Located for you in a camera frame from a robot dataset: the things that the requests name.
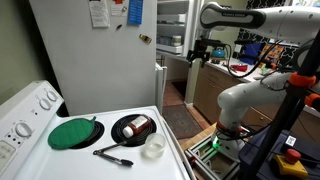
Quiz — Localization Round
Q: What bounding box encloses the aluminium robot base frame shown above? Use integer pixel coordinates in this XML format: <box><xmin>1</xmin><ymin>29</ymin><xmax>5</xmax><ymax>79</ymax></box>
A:
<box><xmin>185</xmin><ymin>136</ymin><xmax>239</xmax><ymax>180</ymax></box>

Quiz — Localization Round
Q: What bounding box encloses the yellow emergency stop box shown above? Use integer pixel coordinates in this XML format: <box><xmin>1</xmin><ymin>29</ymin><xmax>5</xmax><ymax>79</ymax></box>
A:
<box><xmin>273</xmin><ymin>149</ymin><xmax>308</xmax><ymax>180</ymax></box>

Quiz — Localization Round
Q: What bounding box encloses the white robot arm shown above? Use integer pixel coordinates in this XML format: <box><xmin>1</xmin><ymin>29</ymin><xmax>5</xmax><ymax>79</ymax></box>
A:
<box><xmin>198</xmin><ymin>2</ymin><xmax>320</xmax><ymax>159</ymax></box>

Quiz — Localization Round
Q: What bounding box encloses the black tripod pole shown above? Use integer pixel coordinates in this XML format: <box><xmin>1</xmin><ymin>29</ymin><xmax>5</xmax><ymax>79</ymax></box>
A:
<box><xmin>238</xmin><ymin>30</ymin><xmax>320</xmax><ymax>180</ymax></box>

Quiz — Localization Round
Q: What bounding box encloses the clear plastic lunch box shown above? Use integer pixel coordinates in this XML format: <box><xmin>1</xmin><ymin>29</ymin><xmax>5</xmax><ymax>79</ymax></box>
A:
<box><xmin>144</xmin><ymin>133</ymin><xmax>166</xmax><ymax>158</ymax></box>

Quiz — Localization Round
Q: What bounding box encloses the white paper note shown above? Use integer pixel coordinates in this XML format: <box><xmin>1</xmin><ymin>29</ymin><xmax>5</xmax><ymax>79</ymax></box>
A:
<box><xmin>89</xmin><ymin>0</ymin><xmax>110</xmax><ymax>28</ymax></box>

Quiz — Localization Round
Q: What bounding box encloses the dark floor rug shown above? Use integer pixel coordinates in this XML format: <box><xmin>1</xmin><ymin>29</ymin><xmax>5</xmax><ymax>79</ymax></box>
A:
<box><xmin>162</xmin><ymin>105</ymin><xmax>202</xmax><ymax>139</ymax></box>

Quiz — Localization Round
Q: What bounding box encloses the gold fridge magnet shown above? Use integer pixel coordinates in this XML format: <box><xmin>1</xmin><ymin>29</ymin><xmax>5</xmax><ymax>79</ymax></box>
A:
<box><xmin>139</xmin><ymin>34</ymin><xmax>152</xmax><ymax>44</ymax></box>

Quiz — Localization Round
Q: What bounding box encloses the teal kettle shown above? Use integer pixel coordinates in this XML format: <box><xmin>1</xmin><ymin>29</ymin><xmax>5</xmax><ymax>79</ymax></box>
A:
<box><xmin>211</xmin><ymin>47</ymin><xmax>226</xmax><ymax>58</ymax></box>

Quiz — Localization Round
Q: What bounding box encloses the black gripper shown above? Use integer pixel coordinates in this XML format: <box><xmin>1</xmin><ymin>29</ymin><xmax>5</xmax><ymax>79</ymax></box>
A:
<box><xmin>186</xmin><ymin>39</ymin><xmax>225</xmax><ymax>67</ymax></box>

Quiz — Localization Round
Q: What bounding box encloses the blue paper on fridge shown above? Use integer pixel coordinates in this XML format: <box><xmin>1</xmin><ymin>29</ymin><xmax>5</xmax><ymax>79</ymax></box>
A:
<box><xmin>128</xmin><ymin>0</ymin><xmax>143</xmax><ymax>25</ymax></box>

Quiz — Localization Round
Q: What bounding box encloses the white refrigerator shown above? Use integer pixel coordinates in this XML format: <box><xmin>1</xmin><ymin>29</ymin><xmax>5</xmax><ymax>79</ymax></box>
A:
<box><xmin>29</xmin><ymin>0</ymin><xmax>157</xmax><ymax>115</ymax></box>

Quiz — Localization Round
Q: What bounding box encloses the white electric stove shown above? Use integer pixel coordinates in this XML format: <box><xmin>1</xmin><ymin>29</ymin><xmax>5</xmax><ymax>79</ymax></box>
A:
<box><xmin>0</xmin><ymin>81</ymin><xmax>194</xmax><ymax>180</ymax></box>

